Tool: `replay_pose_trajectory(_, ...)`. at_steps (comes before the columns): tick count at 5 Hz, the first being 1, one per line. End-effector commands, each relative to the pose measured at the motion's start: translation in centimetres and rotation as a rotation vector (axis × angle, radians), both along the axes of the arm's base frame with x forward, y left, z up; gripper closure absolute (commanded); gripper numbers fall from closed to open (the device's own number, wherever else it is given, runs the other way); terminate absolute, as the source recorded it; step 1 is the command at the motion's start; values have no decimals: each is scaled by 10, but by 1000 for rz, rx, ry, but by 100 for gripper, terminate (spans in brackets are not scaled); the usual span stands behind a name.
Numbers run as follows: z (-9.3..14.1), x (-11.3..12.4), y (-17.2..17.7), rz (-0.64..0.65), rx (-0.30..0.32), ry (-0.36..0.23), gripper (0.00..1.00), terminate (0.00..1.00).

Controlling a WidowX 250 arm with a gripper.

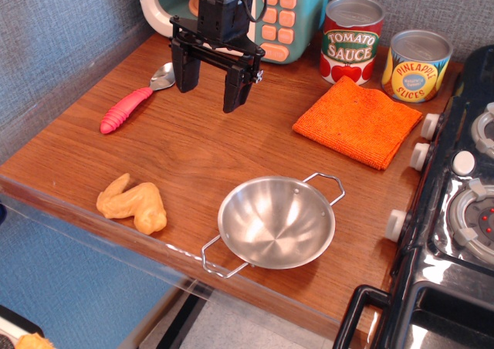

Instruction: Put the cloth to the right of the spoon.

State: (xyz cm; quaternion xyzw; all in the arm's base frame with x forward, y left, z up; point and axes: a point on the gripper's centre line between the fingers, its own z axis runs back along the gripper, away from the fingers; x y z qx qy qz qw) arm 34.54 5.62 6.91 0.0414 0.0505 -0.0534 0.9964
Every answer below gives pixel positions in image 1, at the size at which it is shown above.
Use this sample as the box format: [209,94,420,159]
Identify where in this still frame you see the tomato sauce can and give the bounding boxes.
[320,0,384,85]

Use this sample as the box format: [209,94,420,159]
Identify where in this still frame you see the orange microfiber towel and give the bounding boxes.
[293,76,422,170]

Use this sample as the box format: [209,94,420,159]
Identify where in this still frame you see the steel two-handled bowl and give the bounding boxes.
[201,173,346,279]

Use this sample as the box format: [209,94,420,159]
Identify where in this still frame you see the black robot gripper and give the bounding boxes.
[170,0,266,114]

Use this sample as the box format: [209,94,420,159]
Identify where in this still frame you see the pineapple slices can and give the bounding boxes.
[381,29,453,103]

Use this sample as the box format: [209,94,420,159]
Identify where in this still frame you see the teal toy microwave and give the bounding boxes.
[140,0,328,64]

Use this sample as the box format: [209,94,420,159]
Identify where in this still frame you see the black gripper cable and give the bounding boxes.
[238,0,269,23]

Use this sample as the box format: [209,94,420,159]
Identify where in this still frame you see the black toy stove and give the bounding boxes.
[334,46,493,348]

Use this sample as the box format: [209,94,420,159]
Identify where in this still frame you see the toy chicken wing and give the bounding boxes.
[96,173,167,235]

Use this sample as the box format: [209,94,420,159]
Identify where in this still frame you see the spoon with pink handle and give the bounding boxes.
[100,63,175,134]

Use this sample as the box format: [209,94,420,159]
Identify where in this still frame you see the orange object bottom left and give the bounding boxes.
[15,333,55,349]

